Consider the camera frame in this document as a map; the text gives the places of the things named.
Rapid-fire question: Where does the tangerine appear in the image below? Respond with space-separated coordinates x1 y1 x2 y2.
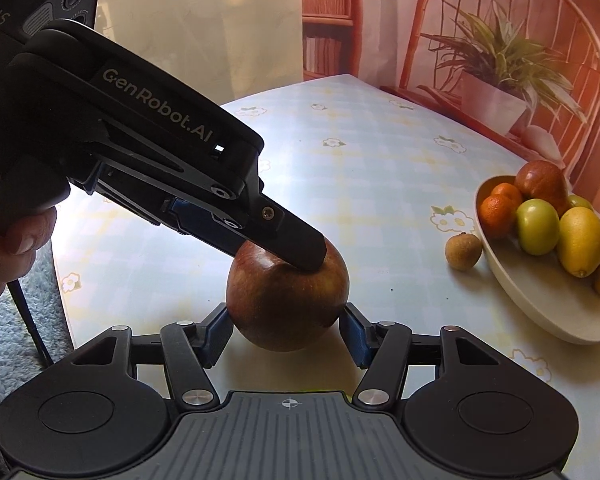
490 182 523 208
480 194 520 240

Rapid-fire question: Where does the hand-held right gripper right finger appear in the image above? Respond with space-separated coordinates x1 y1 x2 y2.
341 303 508 407

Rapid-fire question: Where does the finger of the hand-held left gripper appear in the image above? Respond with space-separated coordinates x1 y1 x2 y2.
87 119 327 271
96 160 253 258

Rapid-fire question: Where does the yellow lemon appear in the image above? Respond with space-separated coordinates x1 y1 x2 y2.
557 206 600 279

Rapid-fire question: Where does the cream round plate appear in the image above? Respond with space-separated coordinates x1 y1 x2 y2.
472 175 600 345

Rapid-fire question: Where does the person's left hand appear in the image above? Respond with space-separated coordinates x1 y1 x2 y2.
0 206 59 306

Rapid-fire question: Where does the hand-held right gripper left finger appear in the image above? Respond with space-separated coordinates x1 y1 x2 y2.
71 304 234 409

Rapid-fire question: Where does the black cable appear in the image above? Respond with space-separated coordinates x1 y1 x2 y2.
7 280 56 367

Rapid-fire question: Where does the printed backdrop cloth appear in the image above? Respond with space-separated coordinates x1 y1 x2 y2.
300 0 600 221

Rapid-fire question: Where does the red apple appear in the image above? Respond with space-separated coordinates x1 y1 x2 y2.
226 240 351 353
515 159 572 216

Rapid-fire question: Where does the grey fluffy rug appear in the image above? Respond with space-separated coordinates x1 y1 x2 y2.
0 240 81 386

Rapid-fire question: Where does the floral tablecloth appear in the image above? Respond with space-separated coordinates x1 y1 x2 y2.
50 74 600 411

